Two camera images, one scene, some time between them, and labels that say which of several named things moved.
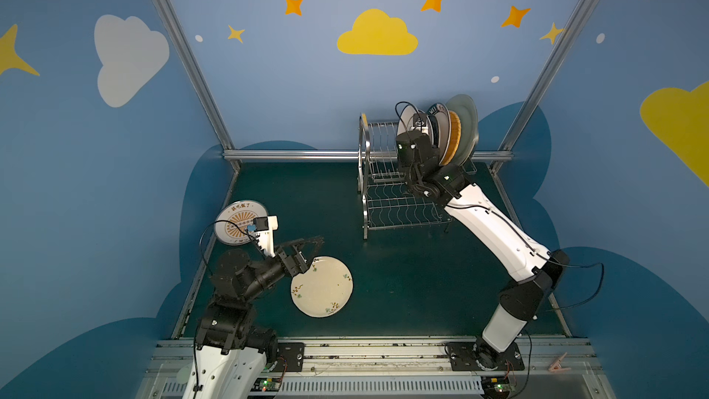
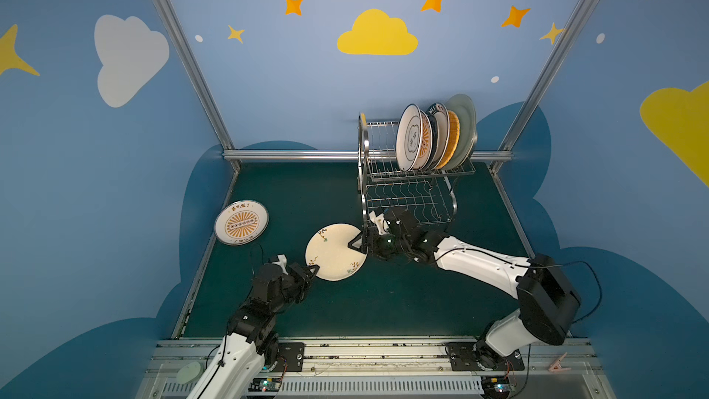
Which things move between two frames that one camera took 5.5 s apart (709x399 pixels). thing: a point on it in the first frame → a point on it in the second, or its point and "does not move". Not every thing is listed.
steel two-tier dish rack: x=388 y=201 does not move
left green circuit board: x=266 y=384 does not move
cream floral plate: x=324 y=290 → x=328 y=247
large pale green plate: x=464 y=108 does not move
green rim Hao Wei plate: x=441 y=122 does not move
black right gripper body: x=413 y=141 → x=369 y=239
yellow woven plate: x=455 y=138 does not move
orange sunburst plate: x=232 y=223 does not move
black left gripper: x=294 y=258 → x=302 y=276
